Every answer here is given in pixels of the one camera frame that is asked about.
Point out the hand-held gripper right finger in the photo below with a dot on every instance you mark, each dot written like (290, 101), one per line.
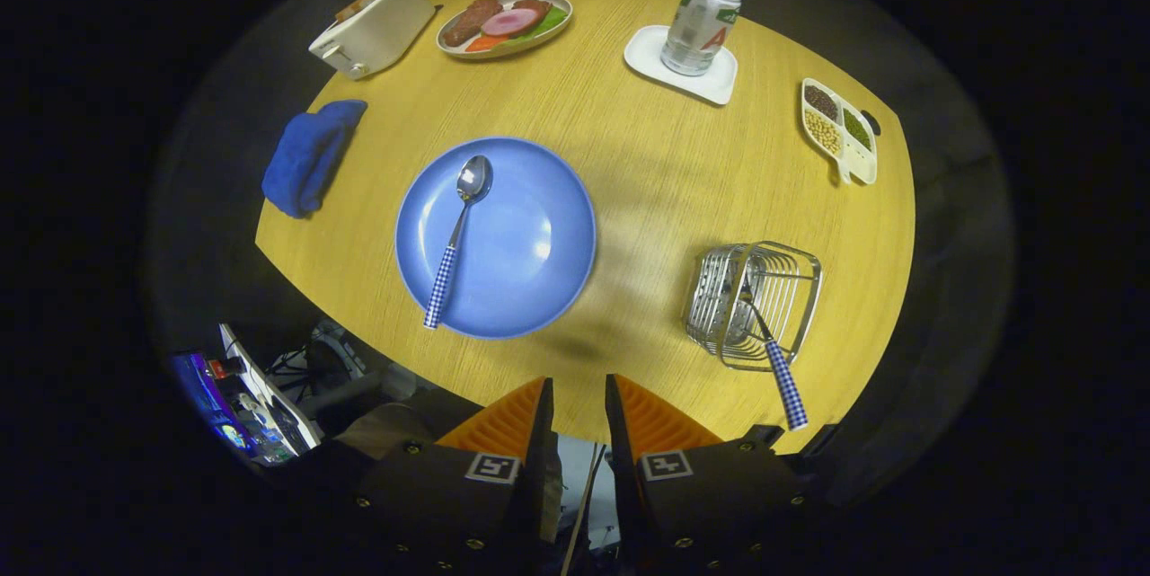
(620, 468)

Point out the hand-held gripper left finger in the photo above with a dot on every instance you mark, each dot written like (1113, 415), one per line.
(542, 468)

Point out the black table clamp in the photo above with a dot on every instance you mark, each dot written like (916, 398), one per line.
(764, 434)

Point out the person's leg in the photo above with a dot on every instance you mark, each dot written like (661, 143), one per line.
(395, 432)

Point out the blue round plate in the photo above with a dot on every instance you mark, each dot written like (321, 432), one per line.
(521, 243)

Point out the white side table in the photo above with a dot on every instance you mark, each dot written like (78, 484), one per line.
(269, 396)

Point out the blue folded cloth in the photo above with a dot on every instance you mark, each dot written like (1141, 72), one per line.
(310, 158)

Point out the white divided bean dish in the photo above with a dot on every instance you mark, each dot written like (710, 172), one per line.
(858, 163)

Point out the white coaster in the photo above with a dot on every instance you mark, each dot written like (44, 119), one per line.
(647, 55)

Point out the white oval food plate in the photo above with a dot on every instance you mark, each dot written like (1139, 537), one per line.
(505, 54)

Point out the orange tomato slice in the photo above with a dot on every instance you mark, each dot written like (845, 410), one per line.
(485, 43)

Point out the green lettuce leaf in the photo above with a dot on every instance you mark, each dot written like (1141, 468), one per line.
(550, 22)

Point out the pink ham slice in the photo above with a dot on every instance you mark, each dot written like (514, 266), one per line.
(509, 22)

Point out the white green drink bottle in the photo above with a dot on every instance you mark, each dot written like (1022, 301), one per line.
(696, 28)

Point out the brown meat slice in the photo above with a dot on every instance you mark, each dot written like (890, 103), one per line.
(472, 19)

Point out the white toaster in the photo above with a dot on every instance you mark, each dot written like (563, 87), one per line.
(386, 28)

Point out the toast slice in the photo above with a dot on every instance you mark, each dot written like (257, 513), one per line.
(364, 1)

